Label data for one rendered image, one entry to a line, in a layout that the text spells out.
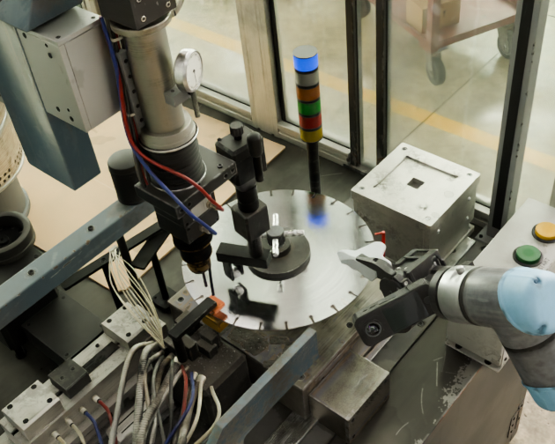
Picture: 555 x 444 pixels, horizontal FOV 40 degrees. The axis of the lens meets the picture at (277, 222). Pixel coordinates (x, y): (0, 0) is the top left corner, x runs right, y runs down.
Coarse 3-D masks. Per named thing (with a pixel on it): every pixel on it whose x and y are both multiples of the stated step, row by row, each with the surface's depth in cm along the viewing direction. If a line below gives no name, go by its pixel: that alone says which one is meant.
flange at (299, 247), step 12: (288, 228) 132; (264, 240) 128; (288, 240) 128; (300, 240) 130; (288, 252) 127; (300, 252) 128; (276, 264) 126; (288, 264) 126; (300, 264) 126; (264, 276) 126; (276, 276) 125
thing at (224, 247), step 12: (252, 240) 116; (216, 252) 120; (228, 252) 120; (240, 252) 119; (252, 252) 118; (264, 252) 119; (228, 264) 121; (240, 264) 120; (252, 264) 119; (264, 264) 118; (228, 276) 123
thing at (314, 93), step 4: (296, 88) 141; (300, 88) 139; (304, 88) 139; (308, 88) 139; (312, 88) 139; (316, 88) 140; (296, 92) 142; (300, 92) 140; (304, 92) 140; (308, 92) 140; (312, 92) 140; (316, 92) 140; (320, 92) 143; (300, 96) 141; (304, 96) 140; (308, 96) 140; (312, 96) 140; (316, 96) 141; (300, 100) 141; (304, 100) 141; (308, 100) 141; (312, 100) 141
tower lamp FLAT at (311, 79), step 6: (318, 66) 138; (294, 72) 139; (300, 72) 137; (312, 72) 137; (318, 72) 139; (300, 78) 138; (306, 78) 138; (312, 78) 138; (318, 78) 139; (300, 84) 139; (306, 84) 138; (312, 84) 139
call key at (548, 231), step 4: (540, 224) 134; (544, 224) 134; (548, 224) 134; (552, 224) 134; (536, 228) 134; (540, 228) 134; (544, 228) 134; (548, 228) 134; (552, 228) 133; (536, 232) 133; (540, 232) 133; (544, 232) 133; (548, 232) 133; (552, 232) 133; (540, 236) 133; (544, 236) 132; (548, 236) 132; (552, 236) 132
